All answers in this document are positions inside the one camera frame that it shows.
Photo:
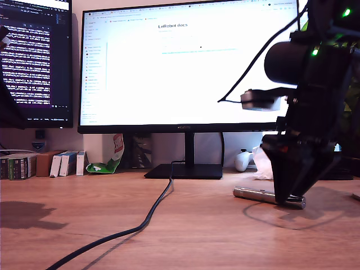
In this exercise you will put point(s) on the blue white shield sticker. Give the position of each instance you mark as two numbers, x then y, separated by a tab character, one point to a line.
38	145

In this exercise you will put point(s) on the brown cardboard box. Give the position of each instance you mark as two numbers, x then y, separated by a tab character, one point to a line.
43	165

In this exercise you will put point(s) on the green labelled box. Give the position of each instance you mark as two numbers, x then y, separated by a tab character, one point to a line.
18	168

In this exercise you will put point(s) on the white game controller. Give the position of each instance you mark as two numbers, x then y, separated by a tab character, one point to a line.
242	162

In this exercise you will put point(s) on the black Huawei computer monitor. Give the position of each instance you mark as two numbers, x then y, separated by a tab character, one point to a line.
168	84

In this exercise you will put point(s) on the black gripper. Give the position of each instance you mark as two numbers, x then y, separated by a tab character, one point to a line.
315	132

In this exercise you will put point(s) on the grey patterned packet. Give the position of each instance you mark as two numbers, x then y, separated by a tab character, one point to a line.
142	151

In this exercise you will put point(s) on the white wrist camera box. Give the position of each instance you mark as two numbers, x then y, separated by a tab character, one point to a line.
258	102

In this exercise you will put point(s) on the white blue small box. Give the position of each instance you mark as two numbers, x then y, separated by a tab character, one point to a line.
55	166
65	165
80	164

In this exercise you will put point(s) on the black wall socket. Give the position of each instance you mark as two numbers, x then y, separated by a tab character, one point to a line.
40	134

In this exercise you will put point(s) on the green white snack bag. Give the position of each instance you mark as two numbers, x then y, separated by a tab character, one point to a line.
104	166

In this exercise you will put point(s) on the dark labelled box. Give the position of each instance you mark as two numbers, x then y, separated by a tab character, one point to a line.
4	168

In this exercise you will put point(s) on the round wooden coaster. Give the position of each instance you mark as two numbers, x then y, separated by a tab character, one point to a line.
356	196

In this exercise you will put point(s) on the black monitor with dark screen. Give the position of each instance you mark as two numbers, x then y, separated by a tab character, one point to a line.
42	70

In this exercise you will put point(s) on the white crumpled plastic bag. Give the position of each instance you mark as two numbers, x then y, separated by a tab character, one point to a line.
261	166

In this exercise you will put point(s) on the silver metallic laser pointer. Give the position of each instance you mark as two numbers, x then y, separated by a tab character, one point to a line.
253	194

